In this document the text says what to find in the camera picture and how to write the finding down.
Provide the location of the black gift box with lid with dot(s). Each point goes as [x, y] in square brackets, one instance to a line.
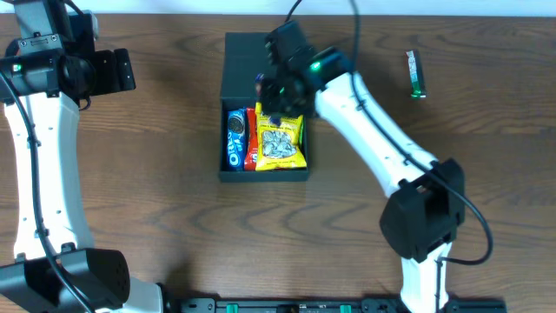
[245, 57]

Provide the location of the red Hacks candy bag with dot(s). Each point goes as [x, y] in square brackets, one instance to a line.
[252, 149]

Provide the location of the dark blue chocolate bar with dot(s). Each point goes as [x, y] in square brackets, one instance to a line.
[258, 84]

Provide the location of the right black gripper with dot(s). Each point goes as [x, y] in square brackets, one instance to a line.
[269, 93]

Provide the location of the yellow Hacks candy bag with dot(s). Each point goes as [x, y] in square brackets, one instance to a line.
[278, 145]

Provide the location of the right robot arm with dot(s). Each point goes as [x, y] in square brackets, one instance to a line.
[423, 211]

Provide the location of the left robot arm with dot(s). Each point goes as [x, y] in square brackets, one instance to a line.
[49, 76]

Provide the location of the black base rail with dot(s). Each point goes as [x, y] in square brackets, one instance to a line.
[367, 305]

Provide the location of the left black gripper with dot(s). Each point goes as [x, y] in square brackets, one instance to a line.
[123, 69]

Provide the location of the blue Oreo cookie pack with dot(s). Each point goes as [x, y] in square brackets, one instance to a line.
[236, 139]

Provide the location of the green white candy bar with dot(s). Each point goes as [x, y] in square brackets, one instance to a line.
[416, 74]

